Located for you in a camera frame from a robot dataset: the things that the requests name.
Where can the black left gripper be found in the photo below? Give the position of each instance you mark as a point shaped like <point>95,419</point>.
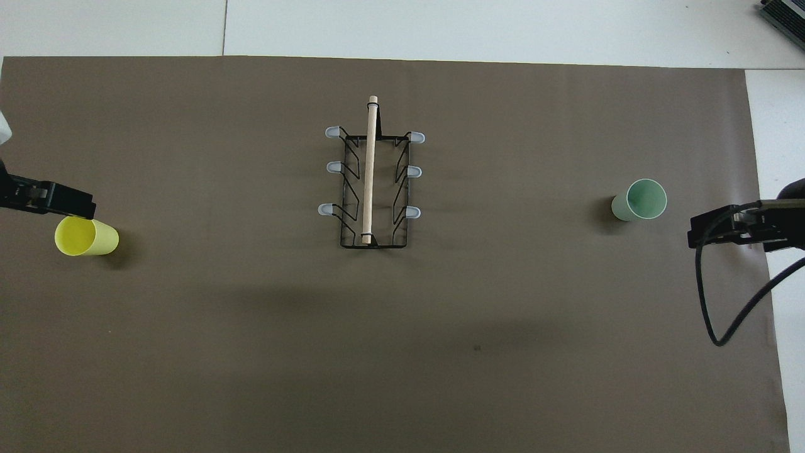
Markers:
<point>19,195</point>

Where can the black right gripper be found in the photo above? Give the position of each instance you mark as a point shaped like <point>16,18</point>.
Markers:
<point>780,223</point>

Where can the yellow plastic cup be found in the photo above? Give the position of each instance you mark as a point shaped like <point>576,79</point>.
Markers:
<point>75,236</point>

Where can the green plastic cup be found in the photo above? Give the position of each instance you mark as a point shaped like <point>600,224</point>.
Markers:
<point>648,200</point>

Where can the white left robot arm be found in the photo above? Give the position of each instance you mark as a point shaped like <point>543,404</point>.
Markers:
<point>3,129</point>

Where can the brown table mat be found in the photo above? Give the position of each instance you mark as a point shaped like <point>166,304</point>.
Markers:
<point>251,314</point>

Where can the grey ribbed device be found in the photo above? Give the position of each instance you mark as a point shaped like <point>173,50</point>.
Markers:
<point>786,12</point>

